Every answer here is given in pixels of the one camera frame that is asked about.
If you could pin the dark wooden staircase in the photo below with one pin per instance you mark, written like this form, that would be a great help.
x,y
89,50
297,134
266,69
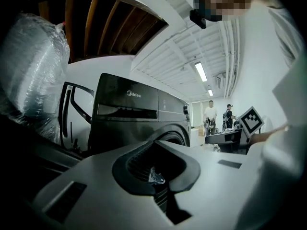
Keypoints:
x,y
108,27

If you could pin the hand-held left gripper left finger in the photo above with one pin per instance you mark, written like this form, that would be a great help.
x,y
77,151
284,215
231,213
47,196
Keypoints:
x,y
96,188

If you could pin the head-worn camera with teal band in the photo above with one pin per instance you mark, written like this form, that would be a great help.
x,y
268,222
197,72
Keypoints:
x,y
198,18

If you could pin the ceiling strip light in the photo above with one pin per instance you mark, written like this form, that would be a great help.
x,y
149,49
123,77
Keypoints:
x,y
201,71
210,92

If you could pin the dark grey washing machine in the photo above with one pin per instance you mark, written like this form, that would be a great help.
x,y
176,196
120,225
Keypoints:
x,y
124,128

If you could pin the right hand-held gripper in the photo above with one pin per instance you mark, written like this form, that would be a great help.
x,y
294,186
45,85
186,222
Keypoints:
x,y
251,121

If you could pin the ceiling air conditioner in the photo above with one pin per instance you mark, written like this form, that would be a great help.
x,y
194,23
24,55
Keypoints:
x,y
221,80

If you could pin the person's white t-shirt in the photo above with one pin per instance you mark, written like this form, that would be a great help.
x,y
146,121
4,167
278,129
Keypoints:
x,y
275,164

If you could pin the plastic-wrapped black object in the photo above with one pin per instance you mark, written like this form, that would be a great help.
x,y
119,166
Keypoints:
x,y
31,80

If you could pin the person's right forearm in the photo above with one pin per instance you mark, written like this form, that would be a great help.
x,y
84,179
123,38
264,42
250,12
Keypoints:
x,y
266,135

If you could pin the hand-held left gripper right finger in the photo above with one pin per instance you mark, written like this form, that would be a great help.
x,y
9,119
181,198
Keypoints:
x,y
216,188

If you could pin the person's head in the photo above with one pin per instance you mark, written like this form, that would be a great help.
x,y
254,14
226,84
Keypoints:
x,y
227,3

